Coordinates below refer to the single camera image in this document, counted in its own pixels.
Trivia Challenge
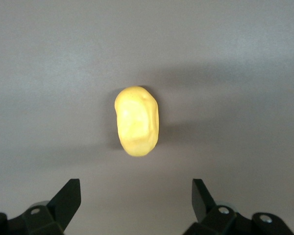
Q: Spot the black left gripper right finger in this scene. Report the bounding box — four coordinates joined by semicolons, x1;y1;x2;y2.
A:
183;178;294;235

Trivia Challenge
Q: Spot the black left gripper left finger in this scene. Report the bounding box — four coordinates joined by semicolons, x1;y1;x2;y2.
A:
0;178;82;235

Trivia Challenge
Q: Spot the yellow potato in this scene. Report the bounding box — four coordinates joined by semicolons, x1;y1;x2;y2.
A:
114;85;161;158

